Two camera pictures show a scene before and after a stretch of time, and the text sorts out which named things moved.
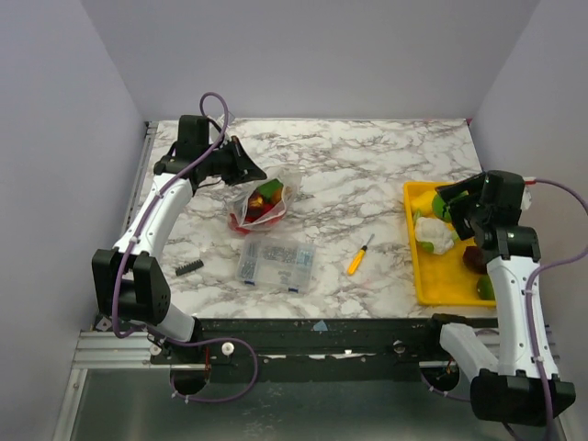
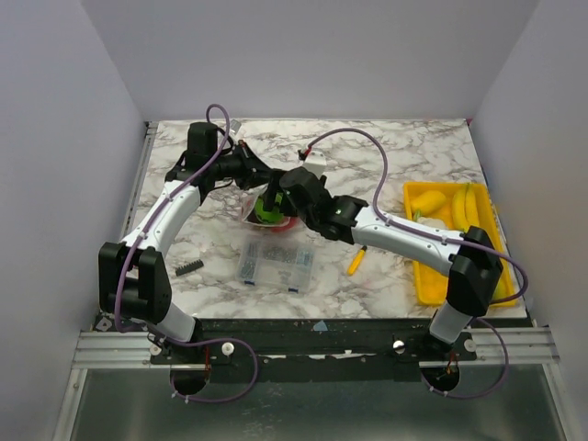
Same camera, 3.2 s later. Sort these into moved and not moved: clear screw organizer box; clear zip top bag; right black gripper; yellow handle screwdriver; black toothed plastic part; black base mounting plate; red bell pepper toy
Moved: clear zip top bag; red bell pepper toy; right black gripper
Not moved: black toothed plastic part; black base mounting plate; yellow handle screwdriver; clear screw organizer box
